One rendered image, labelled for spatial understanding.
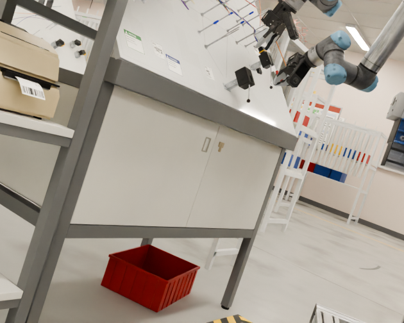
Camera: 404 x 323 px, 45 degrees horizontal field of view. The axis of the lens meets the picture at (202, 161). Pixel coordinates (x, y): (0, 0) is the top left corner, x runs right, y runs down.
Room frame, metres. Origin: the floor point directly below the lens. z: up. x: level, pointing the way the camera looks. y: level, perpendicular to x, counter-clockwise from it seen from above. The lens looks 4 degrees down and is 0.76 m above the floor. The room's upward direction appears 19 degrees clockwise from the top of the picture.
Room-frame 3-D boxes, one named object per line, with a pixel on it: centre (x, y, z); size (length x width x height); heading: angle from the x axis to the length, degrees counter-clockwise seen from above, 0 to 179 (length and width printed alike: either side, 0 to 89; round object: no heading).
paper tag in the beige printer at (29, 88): (1.07, 0.41, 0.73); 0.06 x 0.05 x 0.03; 149
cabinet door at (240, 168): (1.99, -0.17, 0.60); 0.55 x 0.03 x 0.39; 146
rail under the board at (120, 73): (1.75, -0.03, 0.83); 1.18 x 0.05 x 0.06; 146
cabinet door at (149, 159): (1.54, 0.14, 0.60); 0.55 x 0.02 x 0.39; 146
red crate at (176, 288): (2.15, 0.05, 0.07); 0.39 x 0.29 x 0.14; 161
